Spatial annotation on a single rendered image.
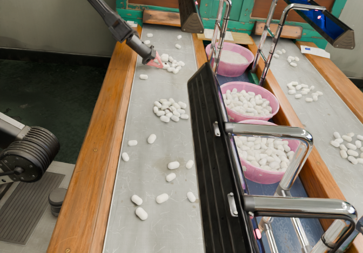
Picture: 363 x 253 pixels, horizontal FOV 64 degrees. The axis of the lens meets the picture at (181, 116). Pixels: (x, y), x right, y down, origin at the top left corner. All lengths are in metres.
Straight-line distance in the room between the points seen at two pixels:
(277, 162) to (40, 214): 0.84
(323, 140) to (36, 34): 2.49
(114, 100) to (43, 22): 1.86
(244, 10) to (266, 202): 1.58
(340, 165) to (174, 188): 0.60
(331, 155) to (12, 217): 1.14
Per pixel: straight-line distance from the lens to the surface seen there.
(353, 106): 1.50
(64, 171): 1.28
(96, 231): 0.76
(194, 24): 1.03
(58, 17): 2.84
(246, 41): 1.79
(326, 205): 0.43
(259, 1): 1.91
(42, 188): 1.24
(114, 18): 1.32
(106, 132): 0.99
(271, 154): 1.08
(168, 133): 1.03
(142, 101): 1.17
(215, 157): 0.46
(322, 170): 1.06
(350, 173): 1.15
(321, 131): 1.28
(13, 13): 2.97
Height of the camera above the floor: 1.41
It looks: 37 degrees down
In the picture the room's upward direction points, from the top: 9 degrees clockwise
